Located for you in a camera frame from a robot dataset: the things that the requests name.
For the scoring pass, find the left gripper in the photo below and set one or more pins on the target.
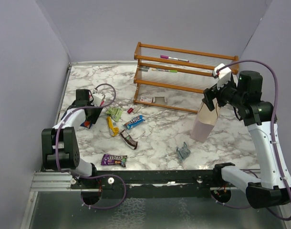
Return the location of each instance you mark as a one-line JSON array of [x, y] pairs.
[[93, 118]]

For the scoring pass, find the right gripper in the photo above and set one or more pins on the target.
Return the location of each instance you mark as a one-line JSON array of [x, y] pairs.
[[212, 93]]

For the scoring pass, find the blue Burts chips bag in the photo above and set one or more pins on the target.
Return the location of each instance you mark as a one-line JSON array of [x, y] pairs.
[[86, 124]]

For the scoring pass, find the white paper bag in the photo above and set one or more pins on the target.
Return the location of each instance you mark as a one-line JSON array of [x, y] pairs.
[[205, 122]]

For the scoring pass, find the green snack packet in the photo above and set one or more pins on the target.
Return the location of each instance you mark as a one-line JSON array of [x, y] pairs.
[[114, 113]]

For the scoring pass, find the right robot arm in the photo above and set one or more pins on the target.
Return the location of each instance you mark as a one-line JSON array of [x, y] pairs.
[[273, 188]]

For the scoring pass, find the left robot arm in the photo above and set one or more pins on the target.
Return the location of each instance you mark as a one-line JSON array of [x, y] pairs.
[[60, 151]]

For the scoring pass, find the yellow snack bar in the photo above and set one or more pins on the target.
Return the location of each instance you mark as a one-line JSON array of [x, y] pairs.
[[113, 129]]

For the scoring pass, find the small red cylinder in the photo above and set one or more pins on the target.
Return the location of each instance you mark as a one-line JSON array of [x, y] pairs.
[[130, 110]]

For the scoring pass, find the wooden shelf rack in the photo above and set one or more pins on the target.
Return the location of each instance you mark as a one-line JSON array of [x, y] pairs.
[[193, 76]]

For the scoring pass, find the brown chocolate bar wrapper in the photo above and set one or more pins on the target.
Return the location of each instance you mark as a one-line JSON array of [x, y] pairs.
[[129, 140]]

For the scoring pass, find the small white eraser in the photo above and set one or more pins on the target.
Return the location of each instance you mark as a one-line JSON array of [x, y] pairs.
[[137, 109]]

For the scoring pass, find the blue M&M's packet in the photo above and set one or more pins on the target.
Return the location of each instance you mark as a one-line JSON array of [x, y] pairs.
[[134, 122]]

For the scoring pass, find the purple M&M's packet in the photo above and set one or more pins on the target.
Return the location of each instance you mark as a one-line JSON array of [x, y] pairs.
[[111, 160]]

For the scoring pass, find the red white card box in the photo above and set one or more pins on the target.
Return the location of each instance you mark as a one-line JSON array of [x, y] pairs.
[[146, 99]]

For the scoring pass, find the grey plastic clip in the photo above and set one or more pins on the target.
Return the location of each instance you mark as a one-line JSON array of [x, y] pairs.
[[183, 152]]

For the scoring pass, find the green capped marker pen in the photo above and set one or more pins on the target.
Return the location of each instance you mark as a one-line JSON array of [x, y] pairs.
[[164, 70]]

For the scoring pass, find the magenta marker pen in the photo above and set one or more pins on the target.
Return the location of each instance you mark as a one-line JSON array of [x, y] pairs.
[[173, 58]]

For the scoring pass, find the small grey block on shelf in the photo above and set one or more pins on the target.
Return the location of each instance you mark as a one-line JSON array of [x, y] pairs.
[[143, 69]]

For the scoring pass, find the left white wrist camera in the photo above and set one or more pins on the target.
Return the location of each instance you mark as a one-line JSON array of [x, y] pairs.
[[98, 99]]

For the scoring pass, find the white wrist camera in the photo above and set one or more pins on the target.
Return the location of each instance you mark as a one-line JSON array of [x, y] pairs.
[[98, 99], [223, 76]]

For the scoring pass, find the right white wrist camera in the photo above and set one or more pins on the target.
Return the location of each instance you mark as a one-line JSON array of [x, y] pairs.
[[223, 76]]

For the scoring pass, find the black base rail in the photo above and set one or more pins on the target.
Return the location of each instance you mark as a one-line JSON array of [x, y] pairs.
[[149, 184]]

